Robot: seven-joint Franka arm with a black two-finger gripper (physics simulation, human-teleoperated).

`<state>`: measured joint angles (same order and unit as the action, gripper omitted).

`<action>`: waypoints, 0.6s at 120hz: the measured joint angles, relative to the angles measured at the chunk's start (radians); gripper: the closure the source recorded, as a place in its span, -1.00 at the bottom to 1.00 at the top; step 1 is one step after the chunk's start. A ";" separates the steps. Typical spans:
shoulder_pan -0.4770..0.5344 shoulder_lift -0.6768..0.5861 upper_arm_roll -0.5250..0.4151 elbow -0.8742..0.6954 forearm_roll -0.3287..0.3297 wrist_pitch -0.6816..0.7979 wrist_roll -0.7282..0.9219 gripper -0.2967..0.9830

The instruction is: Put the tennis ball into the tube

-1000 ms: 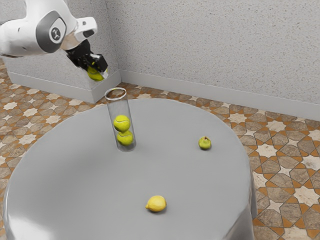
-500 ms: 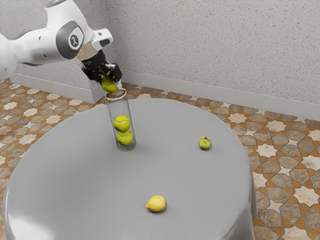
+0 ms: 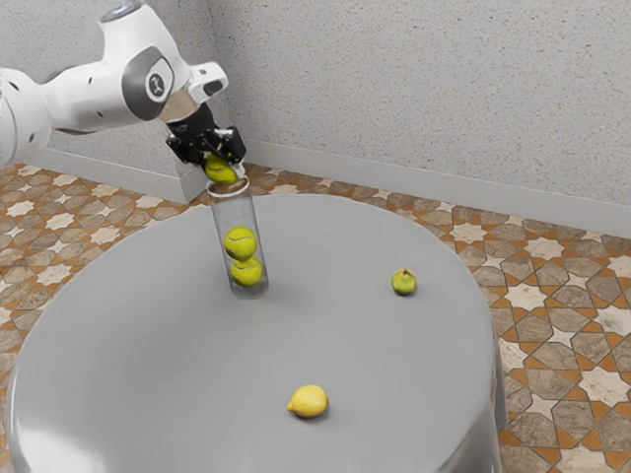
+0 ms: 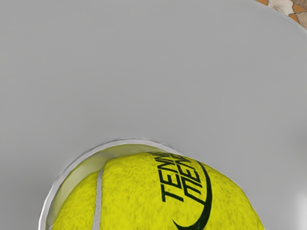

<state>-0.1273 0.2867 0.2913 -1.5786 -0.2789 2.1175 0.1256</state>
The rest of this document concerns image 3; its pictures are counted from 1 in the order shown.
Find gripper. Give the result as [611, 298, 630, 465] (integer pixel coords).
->
[165, 103, 247, 180]

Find yellow-green tennis ball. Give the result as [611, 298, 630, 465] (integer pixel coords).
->
[229, 256, 264, 290]
[203, 154, 239, 187]
[223, 226, 258, 262]

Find clear plastic tube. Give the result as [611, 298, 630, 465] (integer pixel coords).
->
[205, 175, 270, 302]

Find green fig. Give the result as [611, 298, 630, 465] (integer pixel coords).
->
[390, 268, 418, 298]

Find yellow lemon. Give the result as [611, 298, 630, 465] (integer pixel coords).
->
[286, 384, 330, 420]

